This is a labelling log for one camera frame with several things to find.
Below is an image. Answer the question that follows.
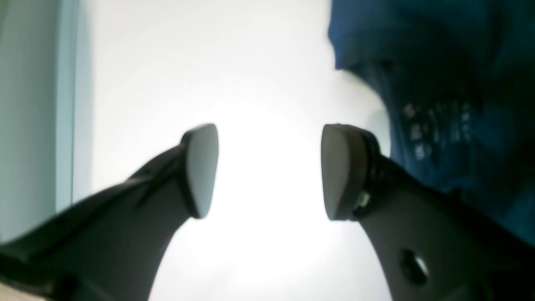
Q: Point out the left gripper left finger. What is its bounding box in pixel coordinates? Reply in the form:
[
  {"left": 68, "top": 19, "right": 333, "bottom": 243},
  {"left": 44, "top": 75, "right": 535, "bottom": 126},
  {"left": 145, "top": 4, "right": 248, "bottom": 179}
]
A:
[{"left": 0, "top": 124, "right": 219, "bottom": 301}]

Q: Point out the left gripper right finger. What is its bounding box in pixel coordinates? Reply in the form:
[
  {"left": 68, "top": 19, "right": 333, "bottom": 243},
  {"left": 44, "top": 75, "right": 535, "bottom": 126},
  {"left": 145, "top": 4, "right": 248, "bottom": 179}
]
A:
[{"left": 321, "top": 124, "right": 535, "bottom": 301}]

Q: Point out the dark blue T-shirt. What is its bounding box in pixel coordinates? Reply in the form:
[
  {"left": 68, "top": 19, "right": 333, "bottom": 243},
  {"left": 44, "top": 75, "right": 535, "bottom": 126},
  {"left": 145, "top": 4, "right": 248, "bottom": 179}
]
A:
[{"left": 328, "top": 0, "right": 535, "bottom": 245}]

